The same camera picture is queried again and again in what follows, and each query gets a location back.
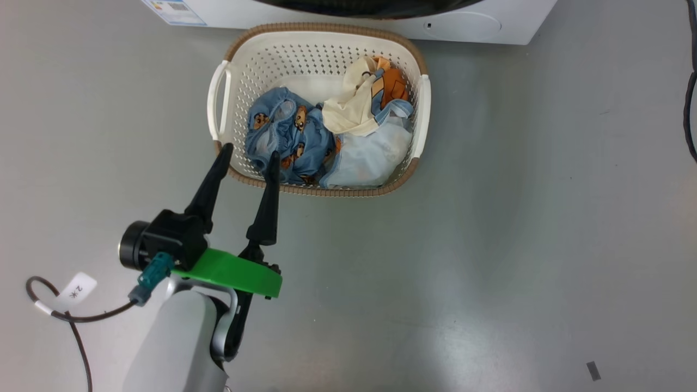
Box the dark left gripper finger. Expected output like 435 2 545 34
239 151 281 262
184 143 234 235

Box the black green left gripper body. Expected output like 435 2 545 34
118 209 283 299

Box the blue energy label sticker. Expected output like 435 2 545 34
142 0 208 27

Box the thick black floor cable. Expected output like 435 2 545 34
683 0 697 164

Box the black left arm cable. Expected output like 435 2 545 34
26 276 137 392

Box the round white filter cover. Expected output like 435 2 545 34
423 11 502 40

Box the cream orange cartoon garment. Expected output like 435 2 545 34
322 56 411 137

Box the blue bear print garment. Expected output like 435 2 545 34
244 87 341 186

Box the white washing machine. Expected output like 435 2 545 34
140 0 559 46

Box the pale blue garment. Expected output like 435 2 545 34
321 101 415 189

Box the white cable tag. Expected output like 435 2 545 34
54 272 98 313

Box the teal left cable connector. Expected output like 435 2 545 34
129 252 175 306

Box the cream perforated laundry basket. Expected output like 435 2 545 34
207 23 432 198

